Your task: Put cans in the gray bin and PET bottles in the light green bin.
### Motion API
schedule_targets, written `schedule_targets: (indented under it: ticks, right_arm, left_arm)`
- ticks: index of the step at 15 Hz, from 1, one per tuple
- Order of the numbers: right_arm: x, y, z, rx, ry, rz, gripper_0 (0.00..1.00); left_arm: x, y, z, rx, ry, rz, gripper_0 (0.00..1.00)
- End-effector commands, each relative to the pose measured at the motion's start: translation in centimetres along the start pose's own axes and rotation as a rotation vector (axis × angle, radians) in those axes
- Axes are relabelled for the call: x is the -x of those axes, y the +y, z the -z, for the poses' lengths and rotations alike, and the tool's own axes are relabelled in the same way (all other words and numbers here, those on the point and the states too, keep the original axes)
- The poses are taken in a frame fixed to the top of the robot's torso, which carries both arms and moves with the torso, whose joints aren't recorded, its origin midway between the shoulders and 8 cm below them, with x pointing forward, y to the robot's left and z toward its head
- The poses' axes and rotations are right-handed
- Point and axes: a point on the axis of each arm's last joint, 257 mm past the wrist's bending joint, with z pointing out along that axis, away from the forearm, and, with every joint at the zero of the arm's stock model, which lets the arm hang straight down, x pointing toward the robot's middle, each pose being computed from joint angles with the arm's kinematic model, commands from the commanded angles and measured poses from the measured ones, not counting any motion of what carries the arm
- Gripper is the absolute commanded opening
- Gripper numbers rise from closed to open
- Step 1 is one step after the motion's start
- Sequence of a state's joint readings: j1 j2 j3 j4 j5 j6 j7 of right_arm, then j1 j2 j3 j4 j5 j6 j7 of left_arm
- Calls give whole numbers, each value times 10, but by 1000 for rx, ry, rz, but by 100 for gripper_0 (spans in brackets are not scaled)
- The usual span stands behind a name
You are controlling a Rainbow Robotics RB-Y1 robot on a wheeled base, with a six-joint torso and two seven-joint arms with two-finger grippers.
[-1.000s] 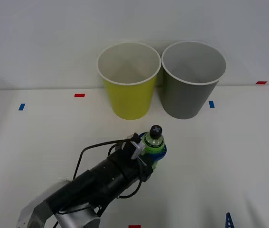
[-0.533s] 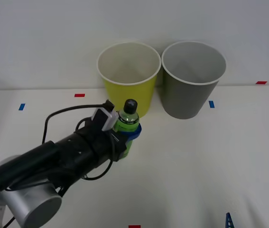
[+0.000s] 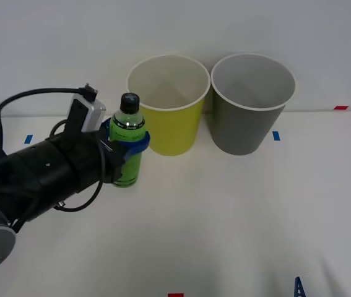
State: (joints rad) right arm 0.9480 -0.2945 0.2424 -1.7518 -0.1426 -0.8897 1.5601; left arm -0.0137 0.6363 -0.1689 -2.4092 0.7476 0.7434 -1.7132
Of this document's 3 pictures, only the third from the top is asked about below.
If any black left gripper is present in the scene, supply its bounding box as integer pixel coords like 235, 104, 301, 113
66, 118, 150, 194

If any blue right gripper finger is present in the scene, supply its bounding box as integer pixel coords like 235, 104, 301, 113
294, 276, 306, 297

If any green plastic bottle black cap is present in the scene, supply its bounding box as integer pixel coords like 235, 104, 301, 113
108, 92, 147, 189

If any yellow-green plastic bin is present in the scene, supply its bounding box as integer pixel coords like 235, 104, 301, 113
126, 54, 210, 157

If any grey plastic bin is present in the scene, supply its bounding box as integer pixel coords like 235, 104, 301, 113
210, 52, 296, 156

